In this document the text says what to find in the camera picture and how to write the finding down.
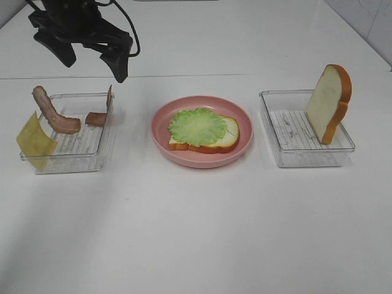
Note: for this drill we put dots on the curved bacon strip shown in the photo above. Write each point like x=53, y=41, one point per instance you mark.
x=59, y=123

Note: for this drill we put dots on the clear left ingredient tray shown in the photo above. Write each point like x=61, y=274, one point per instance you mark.
x=85, y=151

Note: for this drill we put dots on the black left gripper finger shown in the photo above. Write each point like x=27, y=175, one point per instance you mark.
x=62, y=50
x=117, y=61

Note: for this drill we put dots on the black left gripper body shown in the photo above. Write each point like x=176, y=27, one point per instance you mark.
x=81, y=22

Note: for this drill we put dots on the yellow cheese slice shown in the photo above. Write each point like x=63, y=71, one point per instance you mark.
x=34, y=142

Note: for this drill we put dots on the green lettuce leaf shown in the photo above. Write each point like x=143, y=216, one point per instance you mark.
x=197, y=127

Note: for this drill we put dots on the pink round plate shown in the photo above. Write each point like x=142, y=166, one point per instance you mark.
x=190, y=158

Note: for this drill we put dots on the clear right bread tray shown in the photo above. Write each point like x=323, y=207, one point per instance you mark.
x=292, y=139

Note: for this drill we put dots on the bread slice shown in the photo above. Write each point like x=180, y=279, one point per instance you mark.
x=224, y=145
x=329, y=102

